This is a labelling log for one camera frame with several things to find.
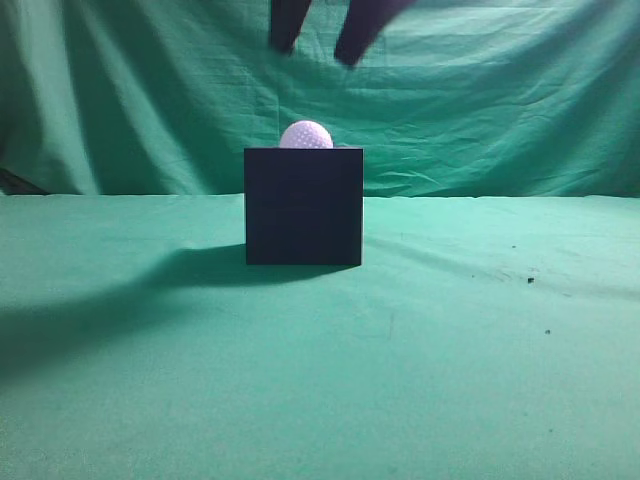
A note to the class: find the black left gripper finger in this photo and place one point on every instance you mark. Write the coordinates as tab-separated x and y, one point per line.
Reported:
364	21

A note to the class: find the green cloth backdrop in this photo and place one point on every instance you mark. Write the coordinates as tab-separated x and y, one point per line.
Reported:
492	330

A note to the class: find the white golf ball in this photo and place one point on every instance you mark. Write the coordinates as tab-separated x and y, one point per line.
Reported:
306	134

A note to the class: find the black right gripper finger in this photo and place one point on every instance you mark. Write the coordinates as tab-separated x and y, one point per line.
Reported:
286	20

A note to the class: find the black cube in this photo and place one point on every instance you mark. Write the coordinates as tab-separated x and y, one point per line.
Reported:
303	206

